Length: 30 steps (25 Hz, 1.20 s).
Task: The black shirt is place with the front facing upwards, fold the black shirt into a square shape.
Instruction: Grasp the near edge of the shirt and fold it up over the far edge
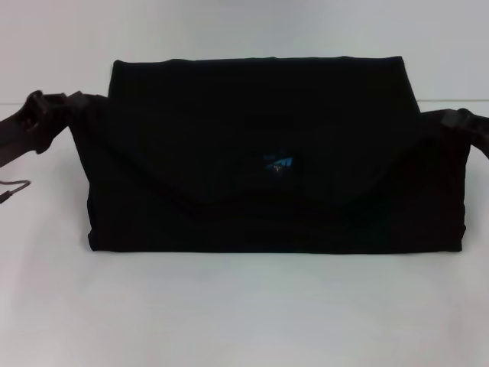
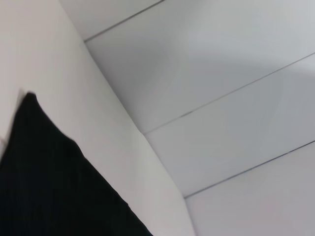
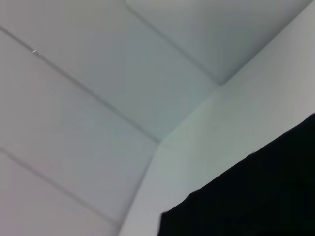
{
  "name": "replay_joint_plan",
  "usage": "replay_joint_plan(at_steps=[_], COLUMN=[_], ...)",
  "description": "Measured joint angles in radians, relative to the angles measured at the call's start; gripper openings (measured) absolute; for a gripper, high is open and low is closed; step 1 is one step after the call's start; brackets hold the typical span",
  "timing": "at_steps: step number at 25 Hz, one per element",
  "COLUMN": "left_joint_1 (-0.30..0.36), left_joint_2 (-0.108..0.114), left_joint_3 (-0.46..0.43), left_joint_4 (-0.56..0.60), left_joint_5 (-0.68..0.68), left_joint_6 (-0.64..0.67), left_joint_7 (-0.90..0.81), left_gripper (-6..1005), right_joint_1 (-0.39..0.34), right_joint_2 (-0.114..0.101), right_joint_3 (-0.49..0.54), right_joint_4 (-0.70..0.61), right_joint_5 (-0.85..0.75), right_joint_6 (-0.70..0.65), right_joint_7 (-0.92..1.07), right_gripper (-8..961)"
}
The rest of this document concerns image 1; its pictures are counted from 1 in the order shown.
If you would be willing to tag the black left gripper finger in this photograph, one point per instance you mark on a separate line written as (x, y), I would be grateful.
(78, 100)

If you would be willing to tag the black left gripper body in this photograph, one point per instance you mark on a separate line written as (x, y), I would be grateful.
(26, 122)

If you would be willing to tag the black t-shirt with FREE print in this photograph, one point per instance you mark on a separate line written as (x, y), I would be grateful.
(267, 191)

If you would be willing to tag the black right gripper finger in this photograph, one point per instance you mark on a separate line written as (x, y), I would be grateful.
(451, 119)

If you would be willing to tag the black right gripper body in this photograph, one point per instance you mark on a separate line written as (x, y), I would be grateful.
(477, 130)

